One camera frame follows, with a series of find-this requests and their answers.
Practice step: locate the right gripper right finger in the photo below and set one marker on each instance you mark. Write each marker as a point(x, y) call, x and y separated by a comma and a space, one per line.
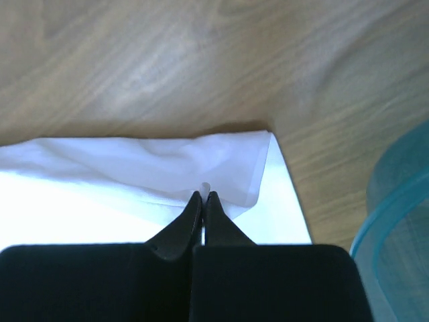
point(234, 279)

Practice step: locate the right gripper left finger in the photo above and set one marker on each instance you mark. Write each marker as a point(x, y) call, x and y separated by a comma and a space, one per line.
point(147, 281)

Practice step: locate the white t shirt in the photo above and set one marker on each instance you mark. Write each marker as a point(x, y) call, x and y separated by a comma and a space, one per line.
point(123, 190)

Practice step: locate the teal plastic bin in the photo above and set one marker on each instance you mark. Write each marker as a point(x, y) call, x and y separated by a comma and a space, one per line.
point(391, 247)

